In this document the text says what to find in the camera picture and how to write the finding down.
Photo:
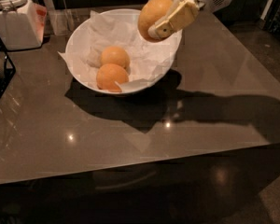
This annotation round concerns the white paper liner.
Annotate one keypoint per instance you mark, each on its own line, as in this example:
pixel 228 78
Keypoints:
pixel 121 31

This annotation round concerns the clear plastic container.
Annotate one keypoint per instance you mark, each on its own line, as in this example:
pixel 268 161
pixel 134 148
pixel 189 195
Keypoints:
pixel 63 21

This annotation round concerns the white bowl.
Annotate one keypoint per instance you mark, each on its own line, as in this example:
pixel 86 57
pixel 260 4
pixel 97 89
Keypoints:
pixel 84 41

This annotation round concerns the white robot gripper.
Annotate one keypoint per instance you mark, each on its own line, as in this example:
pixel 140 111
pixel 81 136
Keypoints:
pixel 226 8

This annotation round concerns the orange fruit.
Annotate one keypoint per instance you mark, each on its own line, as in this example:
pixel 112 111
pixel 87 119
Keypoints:
pixel 151 12
pixel 116 55
pixel 110 76

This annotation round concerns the white ceramic canister with lid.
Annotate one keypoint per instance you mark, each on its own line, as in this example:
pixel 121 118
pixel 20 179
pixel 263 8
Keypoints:
pixel 22 24

